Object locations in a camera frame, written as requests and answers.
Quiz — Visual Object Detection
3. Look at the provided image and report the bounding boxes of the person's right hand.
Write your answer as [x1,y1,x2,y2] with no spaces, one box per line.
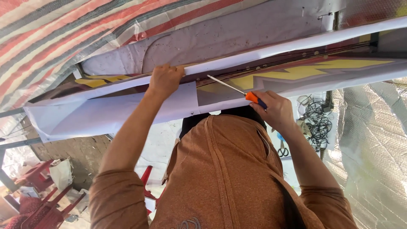
[249,90,296,132]

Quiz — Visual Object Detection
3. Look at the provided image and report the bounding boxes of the person's left hand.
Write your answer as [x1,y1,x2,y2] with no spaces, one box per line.
[148,64,186,100]

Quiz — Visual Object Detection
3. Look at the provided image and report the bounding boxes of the white printed vinyl banner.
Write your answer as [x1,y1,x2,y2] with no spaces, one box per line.
[23,15,407,144]

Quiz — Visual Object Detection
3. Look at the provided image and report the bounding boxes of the orange-handled screwdriver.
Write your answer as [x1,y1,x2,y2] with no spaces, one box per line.
[207,74,268,110]

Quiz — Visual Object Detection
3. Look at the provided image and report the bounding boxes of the grey stained backing sheet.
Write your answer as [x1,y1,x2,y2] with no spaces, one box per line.
[81,0,348,76]

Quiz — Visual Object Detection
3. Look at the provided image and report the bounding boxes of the red striped tarpaulin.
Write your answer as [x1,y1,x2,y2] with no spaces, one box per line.
[0,0,271,113]

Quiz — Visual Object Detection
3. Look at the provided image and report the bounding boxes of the red plastic stool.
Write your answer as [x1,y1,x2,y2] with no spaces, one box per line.
[139,165,166,215]

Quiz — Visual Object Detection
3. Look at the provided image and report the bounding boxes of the white plastic bag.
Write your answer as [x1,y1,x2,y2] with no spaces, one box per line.
[49,158,74,192]

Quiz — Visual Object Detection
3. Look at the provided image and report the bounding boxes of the red plastic chair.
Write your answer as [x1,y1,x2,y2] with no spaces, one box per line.
[13,159,55,193]
[20,184,87,229]

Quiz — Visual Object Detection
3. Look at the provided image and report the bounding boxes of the silver foil insulation sheet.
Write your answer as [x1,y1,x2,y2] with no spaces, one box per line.
[321,78,407,229]

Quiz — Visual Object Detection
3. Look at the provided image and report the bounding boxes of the black-handled scissors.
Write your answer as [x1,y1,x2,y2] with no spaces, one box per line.
[277,139,290,158]

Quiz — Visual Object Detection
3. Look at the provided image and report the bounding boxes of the black cable bundle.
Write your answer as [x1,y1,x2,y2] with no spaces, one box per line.
[297,95,333,152]

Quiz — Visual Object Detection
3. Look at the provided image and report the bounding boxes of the grey metal frame bar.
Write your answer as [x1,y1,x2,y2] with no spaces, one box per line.
[0,108,43,193]

